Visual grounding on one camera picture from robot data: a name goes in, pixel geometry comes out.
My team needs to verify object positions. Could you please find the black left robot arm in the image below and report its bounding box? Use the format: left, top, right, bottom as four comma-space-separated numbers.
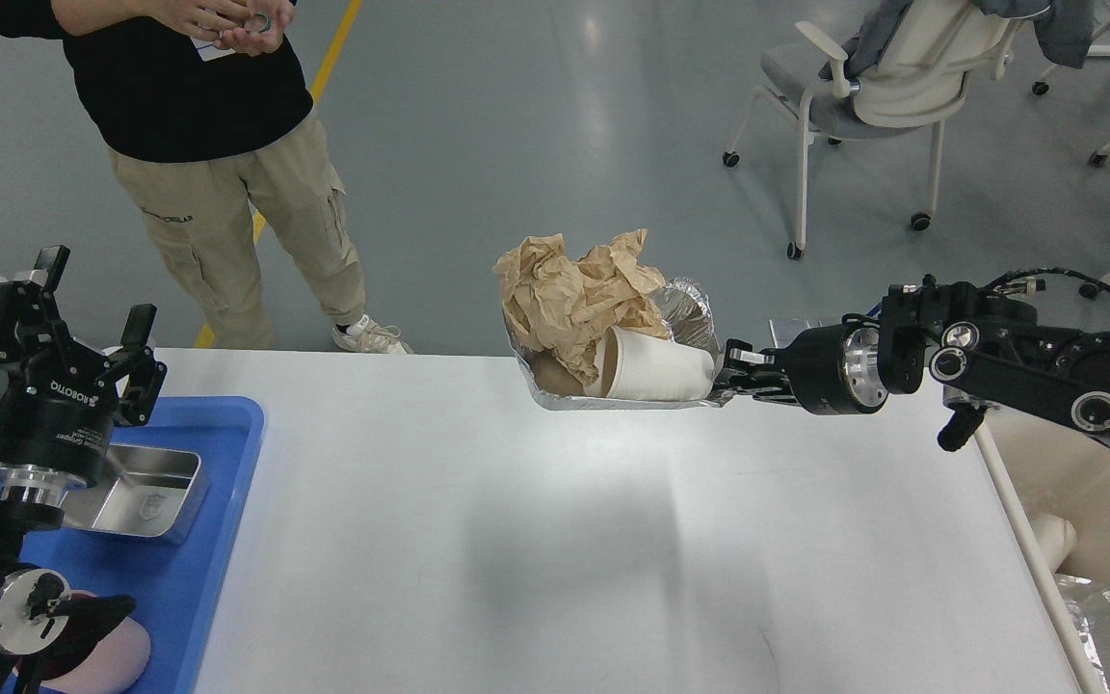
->
0, 245, 167, 693

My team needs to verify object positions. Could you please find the square steel container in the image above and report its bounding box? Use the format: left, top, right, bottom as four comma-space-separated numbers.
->
62, 444, 210, 545

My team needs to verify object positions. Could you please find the white paper cup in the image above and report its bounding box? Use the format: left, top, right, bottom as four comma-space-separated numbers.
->
585, 326, 715, 401

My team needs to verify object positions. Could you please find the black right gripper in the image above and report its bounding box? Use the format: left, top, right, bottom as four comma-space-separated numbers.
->
714, 322, 889, 414

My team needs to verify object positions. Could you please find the person in beige trousers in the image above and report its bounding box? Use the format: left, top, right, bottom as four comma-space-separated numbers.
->
0, 1, 410, 355

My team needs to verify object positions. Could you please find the white tube in bin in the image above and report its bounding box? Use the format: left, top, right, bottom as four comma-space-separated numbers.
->
1029, 513, 1078, 573

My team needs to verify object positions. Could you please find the brown paper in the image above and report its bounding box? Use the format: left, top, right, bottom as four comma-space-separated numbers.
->
492, 228, 670, 388

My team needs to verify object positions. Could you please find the beige plastic bin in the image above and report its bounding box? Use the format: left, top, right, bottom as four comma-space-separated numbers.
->
986, 409, 1110, 587

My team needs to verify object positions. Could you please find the aluminium foil tray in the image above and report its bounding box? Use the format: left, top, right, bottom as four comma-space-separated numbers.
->
503, 276, 731, 412

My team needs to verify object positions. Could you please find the white office chair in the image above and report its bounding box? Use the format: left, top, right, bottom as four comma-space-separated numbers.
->
722, 1, 1051, 260

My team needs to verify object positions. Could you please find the blue plastic tray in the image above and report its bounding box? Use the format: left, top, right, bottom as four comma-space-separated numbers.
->
21, 396, 265, 693

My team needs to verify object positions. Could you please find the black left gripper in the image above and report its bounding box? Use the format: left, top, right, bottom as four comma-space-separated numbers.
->
0, 245, 168, 502

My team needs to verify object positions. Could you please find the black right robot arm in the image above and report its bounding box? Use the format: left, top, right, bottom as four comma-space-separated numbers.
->
712, 268, 1110, 451

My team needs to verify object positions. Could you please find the pink mug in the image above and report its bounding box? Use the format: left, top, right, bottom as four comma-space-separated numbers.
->
40, 590, 151, 693

